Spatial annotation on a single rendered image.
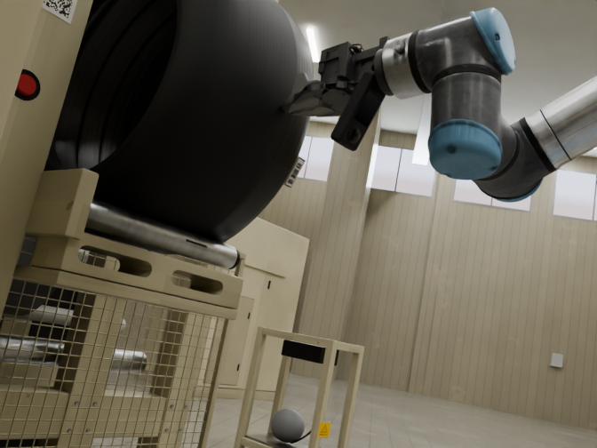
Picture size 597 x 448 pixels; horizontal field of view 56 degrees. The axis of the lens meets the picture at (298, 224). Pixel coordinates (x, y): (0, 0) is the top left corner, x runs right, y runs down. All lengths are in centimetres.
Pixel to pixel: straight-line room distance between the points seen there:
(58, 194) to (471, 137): 57
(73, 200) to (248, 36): 38
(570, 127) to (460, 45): 19
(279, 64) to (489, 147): 42
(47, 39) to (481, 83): 64
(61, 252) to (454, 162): 55
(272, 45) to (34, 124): 40
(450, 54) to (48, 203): 60
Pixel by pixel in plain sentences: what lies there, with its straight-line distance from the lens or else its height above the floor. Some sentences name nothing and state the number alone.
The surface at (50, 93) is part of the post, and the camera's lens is 96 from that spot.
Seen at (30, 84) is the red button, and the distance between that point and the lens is 94.
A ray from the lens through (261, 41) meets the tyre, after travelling 98.
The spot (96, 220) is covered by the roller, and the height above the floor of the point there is 89.
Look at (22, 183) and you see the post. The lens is 93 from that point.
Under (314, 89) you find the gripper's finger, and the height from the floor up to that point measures 115.
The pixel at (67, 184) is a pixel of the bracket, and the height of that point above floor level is 92.
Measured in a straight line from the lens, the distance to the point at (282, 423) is 362.
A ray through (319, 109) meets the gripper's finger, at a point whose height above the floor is 115.
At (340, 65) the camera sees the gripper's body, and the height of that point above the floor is 119.
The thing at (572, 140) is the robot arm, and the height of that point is 110.
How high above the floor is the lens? 78
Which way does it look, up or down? 11 degrees up
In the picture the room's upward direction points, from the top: 11 degrees clockwise
